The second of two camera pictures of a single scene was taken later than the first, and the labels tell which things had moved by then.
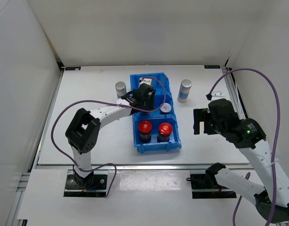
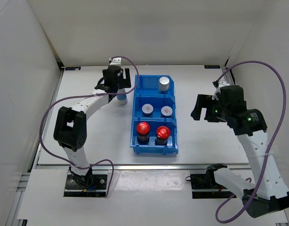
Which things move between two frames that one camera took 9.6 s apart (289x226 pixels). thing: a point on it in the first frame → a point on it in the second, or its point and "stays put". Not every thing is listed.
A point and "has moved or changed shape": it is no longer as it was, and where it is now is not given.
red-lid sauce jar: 165,129 has moved or changed shape
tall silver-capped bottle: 184,92 → 164,83
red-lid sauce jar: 145,128 has moved or changed shape
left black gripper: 150,104 → 126,82
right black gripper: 201,115 → 202,102
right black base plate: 206,186 stays put
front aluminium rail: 144,167 stays put
